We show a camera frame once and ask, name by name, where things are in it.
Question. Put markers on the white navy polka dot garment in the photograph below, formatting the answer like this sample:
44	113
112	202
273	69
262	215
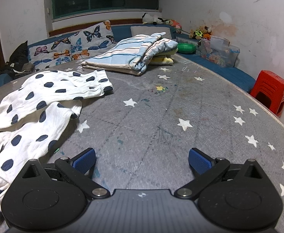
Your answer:
35	116

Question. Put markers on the yellow cloth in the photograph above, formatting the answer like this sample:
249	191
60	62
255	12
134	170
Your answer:
162	59

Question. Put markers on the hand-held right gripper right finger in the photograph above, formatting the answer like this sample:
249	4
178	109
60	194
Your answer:
200	161

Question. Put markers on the grey star print mattress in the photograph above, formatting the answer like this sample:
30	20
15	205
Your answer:
156	116

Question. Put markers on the green ball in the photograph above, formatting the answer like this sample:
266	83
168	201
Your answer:
186	48

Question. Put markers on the grey plain pillow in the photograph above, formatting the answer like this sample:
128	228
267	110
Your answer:
142	31

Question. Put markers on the brown plush bears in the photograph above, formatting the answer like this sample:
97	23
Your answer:
201	32

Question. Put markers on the pink plush toy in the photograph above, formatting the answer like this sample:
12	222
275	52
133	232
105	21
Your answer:
174	24

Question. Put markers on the pile of dark clothes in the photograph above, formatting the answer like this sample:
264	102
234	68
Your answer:
18	58

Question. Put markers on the red plastic stool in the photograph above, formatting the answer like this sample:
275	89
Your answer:
269	87

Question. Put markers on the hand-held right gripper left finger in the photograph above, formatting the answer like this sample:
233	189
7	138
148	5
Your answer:
85	161

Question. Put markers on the blue sofa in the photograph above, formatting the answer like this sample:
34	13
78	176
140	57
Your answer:
229	75

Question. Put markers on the clear plastic toy box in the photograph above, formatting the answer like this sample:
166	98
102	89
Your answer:
219	52

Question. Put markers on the black and white plush dog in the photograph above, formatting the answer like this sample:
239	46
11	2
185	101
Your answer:
151	19

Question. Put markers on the blue striped folded blanket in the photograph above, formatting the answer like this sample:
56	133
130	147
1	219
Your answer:
122	53

